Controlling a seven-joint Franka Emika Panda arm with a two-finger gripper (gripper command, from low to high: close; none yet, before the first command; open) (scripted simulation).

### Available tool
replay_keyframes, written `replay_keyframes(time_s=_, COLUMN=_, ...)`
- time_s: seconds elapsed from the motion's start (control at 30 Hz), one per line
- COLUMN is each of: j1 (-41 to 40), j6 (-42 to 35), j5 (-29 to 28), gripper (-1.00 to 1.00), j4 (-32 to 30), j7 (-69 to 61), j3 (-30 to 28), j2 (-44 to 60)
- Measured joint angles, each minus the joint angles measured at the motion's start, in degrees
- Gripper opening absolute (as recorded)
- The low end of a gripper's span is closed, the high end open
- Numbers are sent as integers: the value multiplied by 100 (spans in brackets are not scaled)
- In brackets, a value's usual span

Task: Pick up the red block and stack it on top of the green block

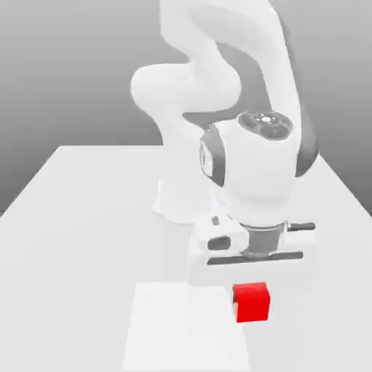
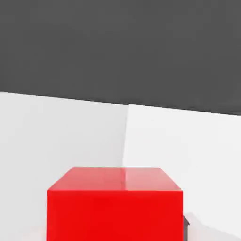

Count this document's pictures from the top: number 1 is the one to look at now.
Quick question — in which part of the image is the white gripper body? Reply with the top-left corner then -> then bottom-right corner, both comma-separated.
187,232 -> 319,288

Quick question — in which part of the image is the small red cube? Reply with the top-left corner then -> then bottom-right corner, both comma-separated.
232,281 -> 271,323

